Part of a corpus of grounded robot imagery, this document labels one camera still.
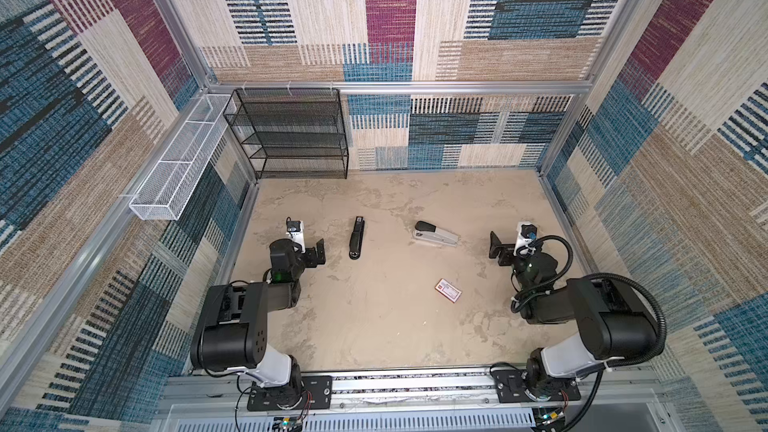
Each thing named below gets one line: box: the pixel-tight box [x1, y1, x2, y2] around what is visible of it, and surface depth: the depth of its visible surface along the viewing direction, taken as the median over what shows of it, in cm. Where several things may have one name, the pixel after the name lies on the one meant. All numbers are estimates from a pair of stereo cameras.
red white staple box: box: [434, 278, 462, 303], surface depth 91 cm
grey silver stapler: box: [413, 221, 460, 247], surface depth 101 cm
